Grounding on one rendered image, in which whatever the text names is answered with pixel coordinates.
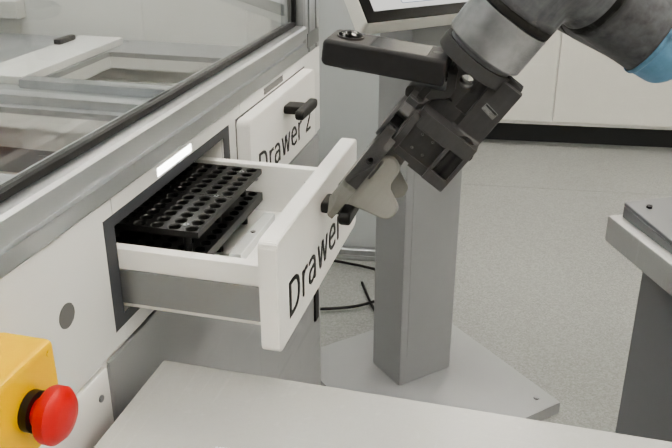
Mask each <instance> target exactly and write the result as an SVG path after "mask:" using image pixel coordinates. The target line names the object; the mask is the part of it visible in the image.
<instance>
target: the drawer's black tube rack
mask: <svg viewBox="0 0 672 448"><path fill-rule="evenodd" d="M245 168H246V167H238V166H227V165H217V164H206V163H196V162H193V163H192V164H191V165H190V166H188V167H187V168H186V169H185V170H184V171H182V172H181V173H180V174H179V175H177V176H176V177H175V178H174V179H172V180H171V181H170V182H169V183H167V184H166V185H165V186H164V187H162V188H161V189H160V190H159V191H157V192H156V193H155V194H154V195H152V196H151V197H150V198H149V199H147V200H146V201H145V202H144V203H142V204H141V205H140V206H139V207H137V208H136V209H135V210H134V211H133V212H131V213H130V214H129V215H128V216H126V217H125V218H124V219H123V220H121V221H120V222H119V223H118V224H116V225H115V226H114V228H115V237H116V243H124V244H132V245H140V246H148V247H156V248H164V249H172V250H180V251H188V252H196V253H204V254H212V255H214V254H215V253H216V252H223V244H224V243H225V242H226V241H227V240H228V239H229V237H230V236H231V235H232V234H233V233H234V232H235V231H236V230H237V229H238V227H239V226H240V225H241V224H242V225H246V224H248V219H247V217H248V216H249V215H250V214H251V213H252V212H253V211H254V210H255V208H256V207H257V206H258V205H259V204H260V203H261V202H262V201H263V193H262V192H255V191H246V190H245V191H244V192H243V193H242V194H241V195H240V196H239V198H238V199H237V200H236V201H235V202H234V203H233V204H232V205H231V206H230V207H229V208H228V209H227V210H226V211H225V212H224V213H223V214H222V215H221V216H220V217H219V218H218V219H217V220H216V221H215V222H214V223H213V224H212V225H211V226H210V227H209V228H208V229H207V230H206V231H205V232H204V233H203V234H202V235H201V236H200V237H199V239H197V238H189V237H181V236H180V230H181V229H182V228H183V227H184V226H188V225H189V223H188V222H190V221H191V220H192V219H193V218H194V217H195V216H196V215H197V214H198V213H199V212H200V211H201V210H202V209H203V208H204V207H205V206H206V205H207V204H208V203H209V202H210V201H212V200H213V199H214V198H215V197H218V196H219V195H218V194H219V193H220V192H221V191H222V190H223V189H224V188H225V187H226V186H227V185H228V184H229V183H230V182H231V181H232V180H234V179H235V178H236V177H237V176H238V175H239V174H240V173H242V172H244V171H243V170H244V169H245ZM219 197H225V196H219Z"/></svg>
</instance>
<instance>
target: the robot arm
mask: <svg viewBox="0 0 672 448"><path fill-rule="evenodd" d="M451 26H452V27H451V28H449V29H448V30H447V32H446V33H445V34H444V35H443V37H442V38H441V39H440V44H441V47H437V46H432V45H426V44H421V43H415V42H409V41H404V40H398V39H392V38H387V37H381V36H375V35H370V34H364V33H360V32H358V31H356V30H351V29H348V30H341V29H339V30H336V31H335V32H334V33H333V34H331V35H330V36H329V37H328V38H327V39H325V40H324V42H323V48H322V58H321V59H322V62H323V64H324V65H327V66H333V67H338V68H341V69H344V70H354V71H359V72H365V73H370V74H375V75H381V76H386V77H392V78H397V79H402V80H408V81H411V82H410V83H409V85H408V86H407V88H406V90H405V94H404V95H403V96H402V97H401V99H400V100H399V101H398V102H397V104H396V105H395V106H394V108H393V109H392V110H391V111H390V113H389V114H388V115H387V117H386V118H385V119H384V121H383V122H382V124H381V125H380V126H379V128H378V129H377V131H376V132H375V133H376V134H377V135H376V136H375V138H374V139H373V140H372V141H371V143H370V144H369V145H368V147H367V148H366V149H365V150H364V152H363V153H362V154H361V156H360V157H359V158H358V159H357V161H356V162H355V163H354V165H353V166H352V167H351V168H350V170H349V171H348V172H347V174H346V175H345V176H344V178H343V179H342V180H341V181H340V183H339V184H338V187H337V188H336V189H335V190H334V192H333V193H332V194H331V195H330V197H329V205H328V212H327V215H328V216H329V217H330V218H331V219H332V218H333V217H334V216H335V215H336V214H337V213H338V212H339V210H340V209H341V208H342V207H343V206H344V205H345V204H349V205H352V206H355V207H357V208H359V209H361V210H364V211H366V212H368V213H370V214H373V215H375V216H377V217H379V218H382V219H390V218H392V217H393V216H394V215H395V214H396V213H397V211H398V208H399V206H398V203H397V201H396V199H395V198H400V197H402V196H404V195H405V194H406V192H407V190H408V185H407V182H406V181H405V179H404V177H403V175H402V173H401V171H400V167H401V165H402V163H403V162H404V161H406V162H408V165H407V166H409V167H410V168H411V169H412V170H414V171H415V172H416V173H418V174H419V175H420V176H421V177H422V178H423V179H424V180H426V181H427V182H428V183H429V184H431V185H432V186H433V187H435V188H436V189H437V190H438V191H440V192H441V191H442V190H443V189H444V188H445V187H446V186H447V185H448V184H449V182H450V181H451V180H452V179H453V178H454V177H455V176H456V174H457V173H458V172H459V171H460V170H461V169H462V168H463V167H464V165H465V164H466V163H467V162H468V161H470V160H471V159H472V158H473V155H474V154H475V153H476V152H477V149H478V146H479V145H480V143H481V142H482V141H483V140H484V139H485V138H486V136H487V135H488V134H489V133H490V132H491V131H492V130H493V129H494V127H495V126H496V125H497V124H498V123H499V122H500V121H501V119H502V118H503V117H504V116H505V115H506V114H507V113H508V111H509V110H510V109H511V108H512V107H513V106H514V105H515V104H516V102H517V101H518V100H519V99H520V98H521V97H522V93H521V92H522V90H523V87H524V86H523V85H522V84H520V83H519V82H518V81H517V80H515V79H514V78H513V77H512V76H517V75H518V74H519V73H520V72H521V71H522V70H523V69H524V67H525V66H526V65H527V64H528V63H529V61H530V60H531V59H532V58H533V57H534V56H535V54H536V53H537V52H538V51H539V50H540V49H541V47H542V46H543V45H544V44H545V43H546V41H548V39H549V38H550V37H551V36H552V35H553V34H554V33H555V32H556V31H557V30H558V31H560V32H562V33H564V34H566V35H568V36H570V37H571V38H573V39H575V40H577V41H579V42H580V43H582V44H584V45H586V46H588V47H590V48H592V49H594V50H596V51H598V52H599V53H601V54H603V55H605V56H607V57H609V58H610V59H612V60H613V61H615V62H617V63H618V64H619V65H621V66H622V67H624V70H625V71H626V72H627V73H633V74H635V75H636V76H638V77H640V78H641V79H643V80H645V81H647V82H650V83H662V82H666V81H669V80H672V0H468V1H467V2H466V4H465V5H464V6H463V7H462V9H461V10H460V11H459V13H458V14H457V15H456V16H455V18H454V19H453V20H452V22H451ZM452 60H453V61H452ZM463 75H470V76H471V77H472V78H473V80H472V81H467V80H466V79H464V77H463ZM447 77H448V78H447Z"/></svg>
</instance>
